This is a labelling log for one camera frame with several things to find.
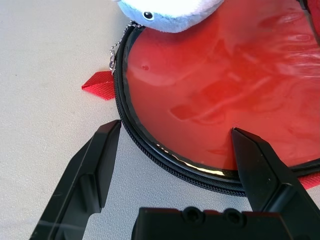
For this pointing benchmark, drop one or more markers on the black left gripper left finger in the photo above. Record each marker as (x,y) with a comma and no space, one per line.
(82,180)

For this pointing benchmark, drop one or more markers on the grey white plush toy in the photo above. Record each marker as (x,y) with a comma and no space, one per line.
(170,15)

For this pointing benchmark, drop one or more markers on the red black paddle case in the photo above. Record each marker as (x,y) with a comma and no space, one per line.
(100,86)

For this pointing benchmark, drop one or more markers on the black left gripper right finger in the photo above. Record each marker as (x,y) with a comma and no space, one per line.
(260,170)

